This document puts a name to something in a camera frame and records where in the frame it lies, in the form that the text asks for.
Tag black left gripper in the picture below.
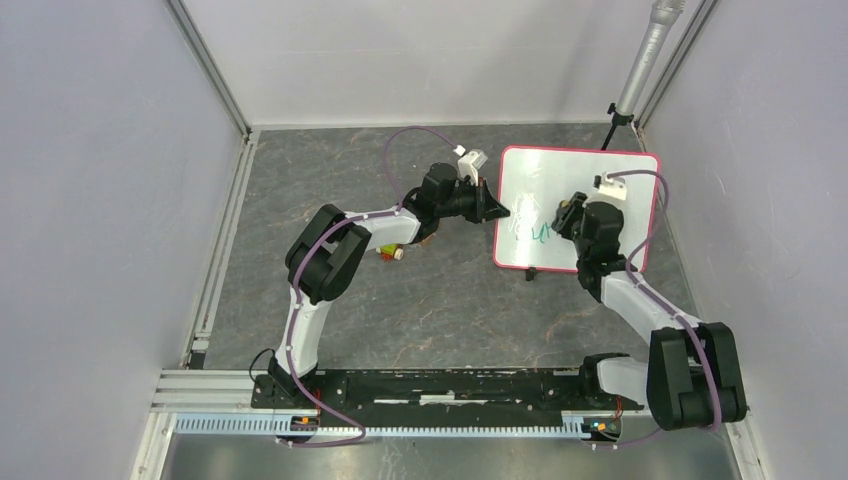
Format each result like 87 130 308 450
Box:
436 176 507 225

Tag pink framed whiteboard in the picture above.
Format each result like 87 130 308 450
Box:
493 146 661 273

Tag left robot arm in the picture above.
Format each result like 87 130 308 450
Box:
268 163 511 408

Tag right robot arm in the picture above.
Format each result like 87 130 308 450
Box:
552 192 749 431

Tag red yellow toy block car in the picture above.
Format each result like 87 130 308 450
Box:
376 244 404 262

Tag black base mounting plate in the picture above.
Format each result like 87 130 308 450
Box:
251 368 644 433

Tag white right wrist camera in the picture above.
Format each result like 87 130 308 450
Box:
593 173 628 202

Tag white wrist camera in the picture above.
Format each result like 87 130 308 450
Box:
593 173 628 202
457 149 488 186

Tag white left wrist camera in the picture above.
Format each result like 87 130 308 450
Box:
457 149 488 186

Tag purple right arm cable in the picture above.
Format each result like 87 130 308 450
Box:
582 169 727 452

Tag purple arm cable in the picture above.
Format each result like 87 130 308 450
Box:
582 169 727 452
274 127 465 450

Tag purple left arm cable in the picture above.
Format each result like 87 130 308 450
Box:
274 127 465 450

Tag white slotted cable duct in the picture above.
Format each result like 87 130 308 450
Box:
174 413 620 440

